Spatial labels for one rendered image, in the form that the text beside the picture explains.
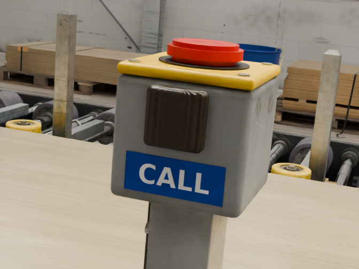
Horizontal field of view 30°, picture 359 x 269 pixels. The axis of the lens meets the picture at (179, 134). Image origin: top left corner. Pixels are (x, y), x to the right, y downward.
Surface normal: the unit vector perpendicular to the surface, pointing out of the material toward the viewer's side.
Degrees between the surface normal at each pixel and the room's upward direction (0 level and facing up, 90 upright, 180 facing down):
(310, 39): 90
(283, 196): 0
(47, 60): 90
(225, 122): 90
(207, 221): 90
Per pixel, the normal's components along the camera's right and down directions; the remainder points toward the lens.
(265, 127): 0.94, 0.15
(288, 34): -0.32, 0.19
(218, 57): 0.31, 0.25
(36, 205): 0.08, -0.97
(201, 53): -0.11, 0.22
